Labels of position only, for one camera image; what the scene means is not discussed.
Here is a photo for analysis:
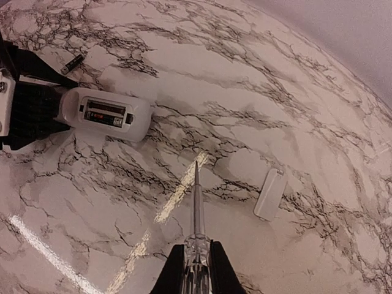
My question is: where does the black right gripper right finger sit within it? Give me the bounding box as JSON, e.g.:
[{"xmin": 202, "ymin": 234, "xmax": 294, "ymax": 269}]
[{"xmin": 209, "ymin": 240, "xmax": 246, "ymax": 294}]

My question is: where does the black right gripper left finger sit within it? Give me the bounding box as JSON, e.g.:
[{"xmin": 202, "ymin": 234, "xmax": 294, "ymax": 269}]
[{"xmin": 150, "ymin": 244, "xmax": 184, "ymax": 294}]

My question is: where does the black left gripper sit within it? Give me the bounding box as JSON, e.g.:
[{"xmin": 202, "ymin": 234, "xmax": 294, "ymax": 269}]
[{"xmin": 0, "ymin": 36, "xmax": 78, "ymax": 150}]

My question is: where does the black AAA battery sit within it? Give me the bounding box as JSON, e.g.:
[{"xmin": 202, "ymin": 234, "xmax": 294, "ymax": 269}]
[
  {"xmin": 61, "ymin": 54, "xmax": 85, "ymax": 75},
  {"xmin": 85, "ymin": 111, "xmax": 123, "ymax": 127}
]

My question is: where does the white remote control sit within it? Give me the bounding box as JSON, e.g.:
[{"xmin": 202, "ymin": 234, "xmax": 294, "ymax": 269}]
[{"xmin": 56, "ymin": 87, "xmax": 153, "ymax": 143}]

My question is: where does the white battery cover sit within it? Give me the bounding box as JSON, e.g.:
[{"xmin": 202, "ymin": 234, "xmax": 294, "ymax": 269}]
[{"xmin": 254, "ymin": 168, "xmax": 288, "ymax": 222}]

